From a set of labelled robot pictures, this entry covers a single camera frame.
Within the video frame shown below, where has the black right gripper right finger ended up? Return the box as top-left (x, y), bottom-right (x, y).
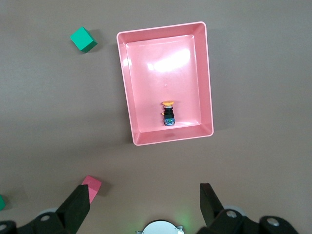
top-left (196, 182), bottom-right (300, 234)

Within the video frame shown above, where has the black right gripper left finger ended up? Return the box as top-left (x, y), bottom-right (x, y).
top-left (0, 184), bottom-right (91, 234)

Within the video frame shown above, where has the yellow push button switch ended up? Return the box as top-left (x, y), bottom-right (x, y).
top-left (160, 100), bottom-right (176, 127)

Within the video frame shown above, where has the pink foam cube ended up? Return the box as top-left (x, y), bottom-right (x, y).
top-left (81, 175), bottom-right (102, 205)

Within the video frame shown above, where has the brown table cover sheet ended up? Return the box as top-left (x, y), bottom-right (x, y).
top-left (0, 0), bottom-right (312, 234)

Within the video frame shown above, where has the pink plastic tray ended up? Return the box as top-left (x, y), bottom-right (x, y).
top-left (116, 21), bottom-right (215, 147)

